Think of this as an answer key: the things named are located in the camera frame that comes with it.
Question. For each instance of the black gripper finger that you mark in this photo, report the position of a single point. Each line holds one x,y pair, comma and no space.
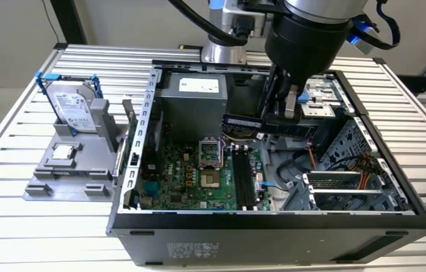
292,102
272,90

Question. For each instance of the dark green RAM stick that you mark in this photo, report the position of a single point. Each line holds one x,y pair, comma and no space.
242,120

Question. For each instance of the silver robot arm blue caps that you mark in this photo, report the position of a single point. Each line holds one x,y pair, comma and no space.
220,52

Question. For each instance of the blue drive bay latch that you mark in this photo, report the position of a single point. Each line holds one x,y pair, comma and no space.
304,97

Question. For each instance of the grey power supply unit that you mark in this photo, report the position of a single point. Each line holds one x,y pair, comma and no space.
191,113

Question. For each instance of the black yellow plug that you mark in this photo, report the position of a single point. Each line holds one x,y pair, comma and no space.
188,46

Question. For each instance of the silver disk bay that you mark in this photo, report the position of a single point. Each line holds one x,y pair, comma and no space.
346,191

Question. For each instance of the CPU socket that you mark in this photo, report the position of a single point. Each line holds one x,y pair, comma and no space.
210,178

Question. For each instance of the green motherboard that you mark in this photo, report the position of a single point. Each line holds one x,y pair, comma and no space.
214,195

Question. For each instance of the green graphics card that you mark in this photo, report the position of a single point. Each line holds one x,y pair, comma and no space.
132,127

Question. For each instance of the black open PC case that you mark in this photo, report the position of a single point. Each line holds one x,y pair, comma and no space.
236,241

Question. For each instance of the hard disk in blue carrier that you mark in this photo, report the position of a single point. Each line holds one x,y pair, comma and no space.
71,105

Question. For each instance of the grey parts rack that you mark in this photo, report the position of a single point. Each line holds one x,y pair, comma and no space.
85,158

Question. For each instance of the silver CPU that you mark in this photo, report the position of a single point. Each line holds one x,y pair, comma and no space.
63,153

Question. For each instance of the black stand post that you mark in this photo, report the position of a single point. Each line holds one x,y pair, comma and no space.
71,20

